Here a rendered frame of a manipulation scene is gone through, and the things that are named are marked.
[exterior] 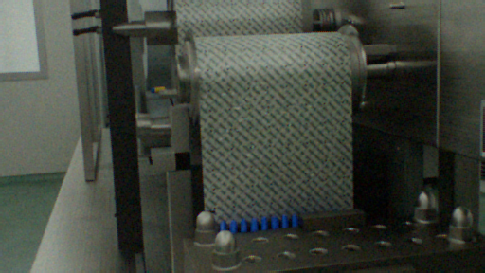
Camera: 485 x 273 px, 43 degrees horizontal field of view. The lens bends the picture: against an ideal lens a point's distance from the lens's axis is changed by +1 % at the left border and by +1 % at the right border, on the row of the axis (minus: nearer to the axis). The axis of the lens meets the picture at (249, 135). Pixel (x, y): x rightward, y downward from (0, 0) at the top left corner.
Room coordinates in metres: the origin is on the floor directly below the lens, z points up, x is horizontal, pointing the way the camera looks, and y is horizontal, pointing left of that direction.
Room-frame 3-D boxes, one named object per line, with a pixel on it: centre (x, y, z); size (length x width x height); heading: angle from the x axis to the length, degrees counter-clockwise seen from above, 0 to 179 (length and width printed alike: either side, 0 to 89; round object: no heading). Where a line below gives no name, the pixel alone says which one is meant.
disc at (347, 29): (0.99, -0.16, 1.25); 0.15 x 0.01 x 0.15; 12
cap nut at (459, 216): (0.79, -0.28, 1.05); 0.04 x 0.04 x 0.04
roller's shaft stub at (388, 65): (1.00, -0.20, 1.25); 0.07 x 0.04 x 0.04; 102
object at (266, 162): (0.90, -0.04, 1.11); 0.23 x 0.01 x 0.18; 102
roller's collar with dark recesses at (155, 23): (1.18, 0.16, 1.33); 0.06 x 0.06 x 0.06; 12
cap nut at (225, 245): (0.72, 0.04, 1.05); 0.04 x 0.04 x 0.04
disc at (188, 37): (0.94, 0.09, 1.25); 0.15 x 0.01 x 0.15; 12
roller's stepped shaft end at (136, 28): (1.16, 0.22, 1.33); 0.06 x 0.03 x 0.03; 102
